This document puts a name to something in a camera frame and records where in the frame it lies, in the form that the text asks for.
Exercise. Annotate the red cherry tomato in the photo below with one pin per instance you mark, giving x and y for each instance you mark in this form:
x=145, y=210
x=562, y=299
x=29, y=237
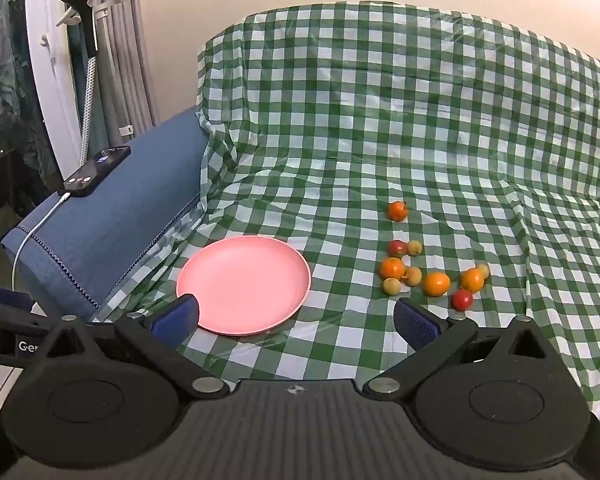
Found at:
x=462, y=300
x=396, y=249

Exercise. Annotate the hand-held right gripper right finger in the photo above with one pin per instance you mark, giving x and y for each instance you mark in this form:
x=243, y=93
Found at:
x=414, y=322

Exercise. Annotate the white curtain clip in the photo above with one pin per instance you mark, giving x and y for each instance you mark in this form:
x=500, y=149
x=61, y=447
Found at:
x=125, y=130

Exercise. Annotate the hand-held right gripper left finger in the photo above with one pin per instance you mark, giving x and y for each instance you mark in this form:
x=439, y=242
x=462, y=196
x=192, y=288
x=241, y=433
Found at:
x=175, y=319

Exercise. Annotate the orange tomato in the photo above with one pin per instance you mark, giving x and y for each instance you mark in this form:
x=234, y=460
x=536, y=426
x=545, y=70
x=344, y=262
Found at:
x=471, y=280
x=392, y=268
x=436, y=284
x=397, y=211

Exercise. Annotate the yellow-brown longan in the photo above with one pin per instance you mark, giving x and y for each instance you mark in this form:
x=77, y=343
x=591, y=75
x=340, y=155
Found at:
x=484, y=270
x=412, y=276
x=414, y=248
x=392, y=286

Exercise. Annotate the black smartphone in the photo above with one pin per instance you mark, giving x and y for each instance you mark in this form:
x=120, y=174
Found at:
x=92, y=172

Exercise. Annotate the pink round plate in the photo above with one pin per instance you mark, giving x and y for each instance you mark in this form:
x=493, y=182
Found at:
x=245, y=280

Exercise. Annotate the blue sofa armrest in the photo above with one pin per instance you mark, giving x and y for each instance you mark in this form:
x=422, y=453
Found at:
x=120, y=210

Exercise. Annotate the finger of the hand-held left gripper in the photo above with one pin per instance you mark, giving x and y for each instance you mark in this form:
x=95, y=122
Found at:
x=7, y=297

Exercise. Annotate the green checkered tablecloth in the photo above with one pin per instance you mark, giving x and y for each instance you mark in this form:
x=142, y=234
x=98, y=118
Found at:
x=380, y=110

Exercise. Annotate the white framed round mirror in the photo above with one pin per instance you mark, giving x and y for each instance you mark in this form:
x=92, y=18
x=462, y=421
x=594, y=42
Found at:
x=42, y=60

